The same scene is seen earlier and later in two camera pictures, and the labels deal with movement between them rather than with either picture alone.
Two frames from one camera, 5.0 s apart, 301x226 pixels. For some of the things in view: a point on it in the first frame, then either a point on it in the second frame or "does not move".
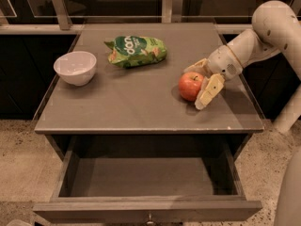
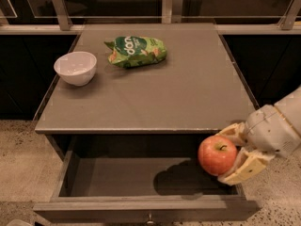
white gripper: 223,62 -> 270,130
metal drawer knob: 150,222 does not move
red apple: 189,85 -> 217,154
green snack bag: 130,51 does not move
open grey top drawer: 150,179 does not move
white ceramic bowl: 77,67 does not move
